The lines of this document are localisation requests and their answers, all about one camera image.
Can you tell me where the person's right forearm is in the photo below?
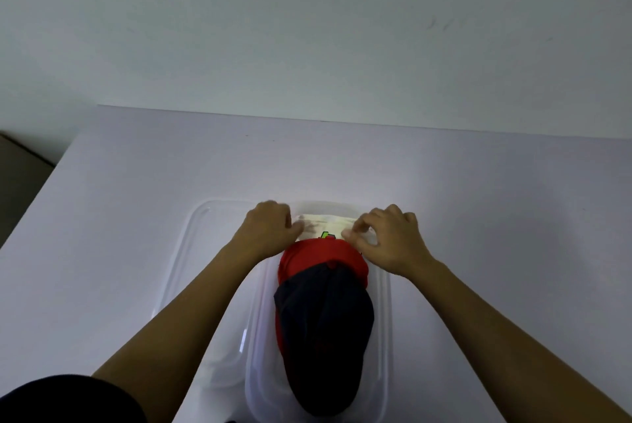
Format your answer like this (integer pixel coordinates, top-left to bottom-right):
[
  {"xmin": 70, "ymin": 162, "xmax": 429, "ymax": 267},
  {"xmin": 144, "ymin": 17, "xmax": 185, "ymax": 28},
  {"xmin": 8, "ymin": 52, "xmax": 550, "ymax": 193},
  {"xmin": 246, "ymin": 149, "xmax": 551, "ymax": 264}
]
[{"xmin": 409, "ymin": 260, "xmax": 632, "ymax": 423}]

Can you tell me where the black shirt sleeve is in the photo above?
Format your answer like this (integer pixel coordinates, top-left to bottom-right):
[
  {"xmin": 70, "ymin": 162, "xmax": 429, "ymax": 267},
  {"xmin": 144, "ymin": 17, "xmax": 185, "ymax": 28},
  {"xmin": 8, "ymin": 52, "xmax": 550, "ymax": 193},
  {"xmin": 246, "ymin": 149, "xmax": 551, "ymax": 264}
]
[{"xmin": 0, "ymin": 374, "xmax": 149, "ymax": 423}]

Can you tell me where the person's right hand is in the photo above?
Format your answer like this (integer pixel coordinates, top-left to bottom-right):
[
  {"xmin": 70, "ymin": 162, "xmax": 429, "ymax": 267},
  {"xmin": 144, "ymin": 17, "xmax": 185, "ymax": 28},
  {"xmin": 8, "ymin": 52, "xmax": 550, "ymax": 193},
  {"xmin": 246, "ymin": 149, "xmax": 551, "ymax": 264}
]
[{"xmin": 342, "ymin": 205, "xmax": 436, "ymax": 281}]

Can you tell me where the clear plastic box lid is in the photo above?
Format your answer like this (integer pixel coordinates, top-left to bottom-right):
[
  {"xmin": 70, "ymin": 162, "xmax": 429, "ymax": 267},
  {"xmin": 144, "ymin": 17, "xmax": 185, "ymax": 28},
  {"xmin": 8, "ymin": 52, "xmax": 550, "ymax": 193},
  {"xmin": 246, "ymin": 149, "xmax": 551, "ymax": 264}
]
[{"xmin": 152, "ymin": 198, "xmax": 277, "ymax": 390}]

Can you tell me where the person's left forearm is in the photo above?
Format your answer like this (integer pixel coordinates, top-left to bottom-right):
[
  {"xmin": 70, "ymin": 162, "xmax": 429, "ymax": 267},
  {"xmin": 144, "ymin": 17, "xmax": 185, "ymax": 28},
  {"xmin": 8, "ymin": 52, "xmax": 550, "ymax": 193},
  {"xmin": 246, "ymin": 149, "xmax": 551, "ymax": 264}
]
[{"xmin": 92, "ymin": 241, "xmax": 265, "ymax": 423}]

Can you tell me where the person's left hand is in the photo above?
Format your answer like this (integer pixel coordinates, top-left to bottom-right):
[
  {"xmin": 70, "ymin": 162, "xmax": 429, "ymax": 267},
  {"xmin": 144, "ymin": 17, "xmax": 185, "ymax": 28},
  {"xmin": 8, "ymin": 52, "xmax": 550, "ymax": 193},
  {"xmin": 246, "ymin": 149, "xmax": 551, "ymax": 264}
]
[{"xmin": 231, "ymin": 200, "xmax": 305, "ymax": 261}]

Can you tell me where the cream cap with green print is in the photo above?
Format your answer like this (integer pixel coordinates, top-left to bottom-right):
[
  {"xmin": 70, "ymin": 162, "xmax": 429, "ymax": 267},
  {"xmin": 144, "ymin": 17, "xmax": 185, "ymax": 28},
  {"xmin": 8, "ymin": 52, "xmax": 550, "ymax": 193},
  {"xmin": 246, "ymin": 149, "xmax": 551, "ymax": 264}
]
[{"xmin": 295, "ymin": 213, "xmax": 378, "ymax": 247}]

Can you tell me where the red and navy cap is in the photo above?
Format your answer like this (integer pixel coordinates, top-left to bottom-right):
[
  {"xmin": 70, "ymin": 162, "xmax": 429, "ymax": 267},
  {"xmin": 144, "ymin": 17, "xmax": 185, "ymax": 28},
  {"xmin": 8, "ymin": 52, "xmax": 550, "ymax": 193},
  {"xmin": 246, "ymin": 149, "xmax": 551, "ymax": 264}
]
[{"xmin": 274, "ymin": 238, "xmax": 375, "ymax": 418}]

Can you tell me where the clear plastic storage box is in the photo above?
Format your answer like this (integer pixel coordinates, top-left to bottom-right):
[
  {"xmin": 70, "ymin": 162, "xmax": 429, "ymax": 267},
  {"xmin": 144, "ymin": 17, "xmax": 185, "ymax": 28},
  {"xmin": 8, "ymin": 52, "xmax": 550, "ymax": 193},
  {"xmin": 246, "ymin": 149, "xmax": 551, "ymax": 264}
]
[{"xmin": 245, "ymin": 201, "xmax": 394, "ymax": 423}]

